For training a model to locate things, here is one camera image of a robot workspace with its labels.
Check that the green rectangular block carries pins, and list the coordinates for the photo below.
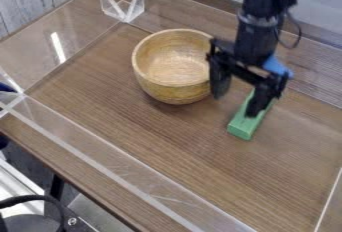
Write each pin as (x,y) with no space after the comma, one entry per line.
(242,126)

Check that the brown wooden bowl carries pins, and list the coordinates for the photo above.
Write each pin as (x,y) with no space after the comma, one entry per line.
(170,65)

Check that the black table leg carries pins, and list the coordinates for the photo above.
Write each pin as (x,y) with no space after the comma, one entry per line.
(56,187)

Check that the grey metal base plate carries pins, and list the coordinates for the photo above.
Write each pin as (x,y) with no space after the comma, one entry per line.
(74,223)

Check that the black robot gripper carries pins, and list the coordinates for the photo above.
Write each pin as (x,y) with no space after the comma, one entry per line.
(266,75)

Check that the clear acrylic corner bracket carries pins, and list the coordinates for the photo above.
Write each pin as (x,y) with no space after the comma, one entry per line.
(123,10)

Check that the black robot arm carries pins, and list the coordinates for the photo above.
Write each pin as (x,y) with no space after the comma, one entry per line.
(247,58)

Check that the clear acrylic front barrier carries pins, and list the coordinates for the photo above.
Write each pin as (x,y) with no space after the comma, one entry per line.
(149,201)

